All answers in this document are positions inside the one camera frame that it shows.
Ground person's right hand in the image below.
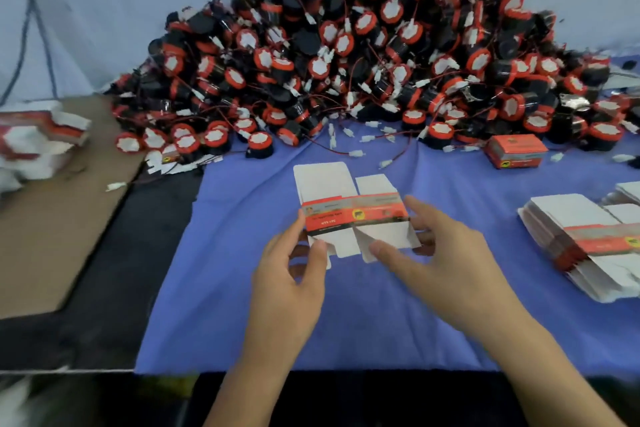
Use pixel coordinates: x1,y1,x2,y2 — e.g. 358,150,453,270
368,194,531,343

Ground person's left hand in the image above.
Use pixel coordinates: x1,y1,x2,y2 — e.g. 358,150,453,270
243,206,331,368

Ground orange white paper box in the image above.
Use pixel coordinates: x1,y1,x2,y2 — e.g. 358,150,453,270
485,133,549,169
293,161,421,268

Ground stack of paper boxes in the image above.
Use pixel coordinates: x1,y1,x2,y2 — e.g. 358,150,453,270
517,181,640,303
0,99,91,193

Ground pile of black red buzzers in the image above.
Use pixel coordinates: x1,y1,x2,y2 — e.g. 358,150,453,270
105,0,640,161

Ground blue cloth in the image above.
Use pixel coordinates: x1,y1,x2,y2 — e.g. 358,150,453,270
135,66,640,383

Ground brown cardboard sheet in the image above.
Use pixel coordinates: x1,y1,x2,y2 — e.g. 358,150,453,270
0,93,146,321

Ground dark wall cables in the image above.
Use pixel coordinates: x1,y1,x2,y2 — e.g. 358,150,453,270
0,0,61,107

